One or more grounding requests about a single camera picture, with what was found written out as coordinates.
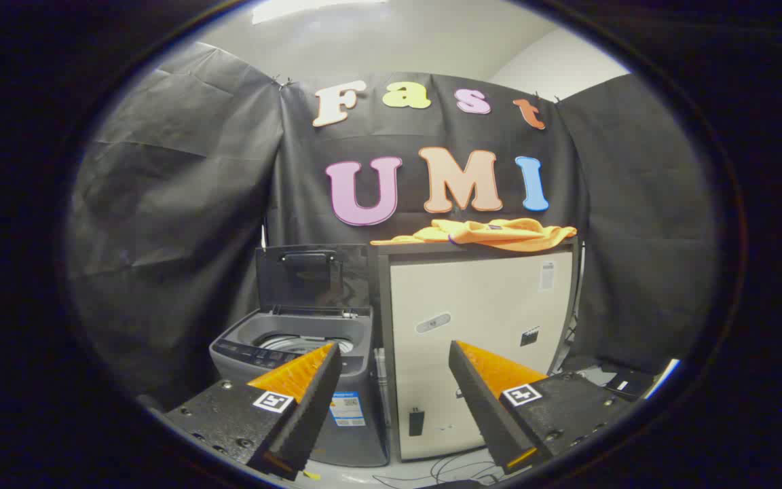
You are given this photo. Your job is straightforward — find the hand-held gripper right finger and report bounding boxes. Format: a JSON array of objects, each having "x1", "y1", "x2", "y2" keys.
[{"x1": 448, "y1": 340, "x2": 636, "y2": 475}]

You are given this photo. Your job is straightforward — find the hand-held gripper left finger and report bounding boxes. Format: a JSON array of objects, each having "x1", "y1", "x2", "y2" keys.
[{"x1": 160, "y1": 342, "x2": 343, "y2": 482}]

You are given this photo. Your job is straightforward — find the grey washing machine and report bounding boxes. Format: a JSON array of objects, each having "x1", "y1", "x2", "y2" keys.
[{"x1": 209, "y1": 306, "x2": 390, "y2": 468}]

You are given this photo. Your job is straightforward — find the orange shirt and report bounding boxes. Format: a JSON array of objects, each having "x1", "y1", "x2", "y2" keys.
[{"x1": 371, "y1": 218, "x2": 578, "y2": 253}]

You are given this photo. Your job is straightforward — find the grey beige cabinet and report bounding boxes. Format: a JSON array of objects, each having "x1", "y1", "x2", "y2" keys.
[{"x1": 369, "y1": 238, "x2": 580, "y2": 463}]

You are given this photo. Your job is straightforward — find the flat black box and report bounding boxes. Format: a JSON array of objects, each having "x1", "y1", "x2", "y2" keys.
[{"x1": 601, "y1": 367, "x2": 656, "y2": 401}]

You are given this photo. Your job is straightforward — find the black backdrop cloth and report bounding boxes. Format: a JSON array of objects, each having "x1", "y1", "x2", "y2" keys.
[{"x1": 69, "y1": 41, "x2": 718, "y2": 412}]

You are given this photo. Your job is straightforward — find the black floor cables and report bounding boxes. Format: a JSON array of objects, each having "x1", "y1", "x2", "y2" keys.
[{"x1": 372, "y1": 452, "x2": 500, "y2": 488}]

